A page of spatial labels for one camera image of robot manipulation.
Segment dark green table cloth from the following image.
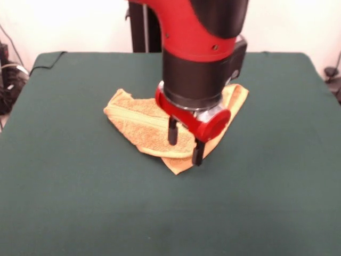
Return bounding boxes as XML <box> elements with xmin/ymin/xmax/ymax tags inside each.
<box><xmin>0</xmin><ymin>51</ymin><xmax>341</xmax><ymax>256</ymax></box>

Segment white cable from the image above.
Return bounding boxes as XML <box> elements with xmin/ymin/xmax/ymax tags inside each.
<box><xmin>0</xmin><ymin>61</ymin><xmax>29</xmax><ymax>78</ymax></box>

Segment tan terry towel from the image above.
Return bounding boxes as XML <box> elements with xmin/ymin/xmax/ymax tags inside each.
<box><xmin>103</xmin><ymin>83</ymin><xmax>250</xmax><ymax>176</ymax></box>

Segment black cable bundle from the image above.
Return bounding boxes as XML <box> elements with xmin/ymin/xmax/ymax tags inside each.
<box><xmin>0</xmin><ymin>68</ymin><xmax>27</xmax><ymax>116</ymax></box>

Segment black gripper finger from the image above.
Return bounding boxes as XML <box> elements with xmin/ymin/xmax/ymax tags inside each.
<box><xmin>167</xmin><ymin>116</ymin><xmax>178</xmax><ymax>146</ymax></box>
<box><xmin>191</xmin><ymin>137</ymin><xmax>206</xmax><ymax>166</ymax></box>

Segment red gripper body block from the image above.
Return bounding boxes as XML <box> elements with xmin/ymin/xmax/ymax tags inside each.
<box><xmin>155</xmin><ymin>81</ymin><xmax>232</xmax><ymax>142</ymax></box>

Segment black cables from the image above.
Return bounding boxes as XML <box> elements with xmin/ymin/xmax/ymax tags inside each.
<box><xmin>326</xmin><ymin>76</ymin><xmax>341</xmax><ymax>105</ymax></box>

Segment black pedestal post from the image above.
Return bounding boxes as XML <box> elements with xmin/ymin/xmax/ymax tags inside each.
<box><xmin>125</xmin><ymin>0</ymin><xmax>165</xmax><ymax>53</ymax></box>

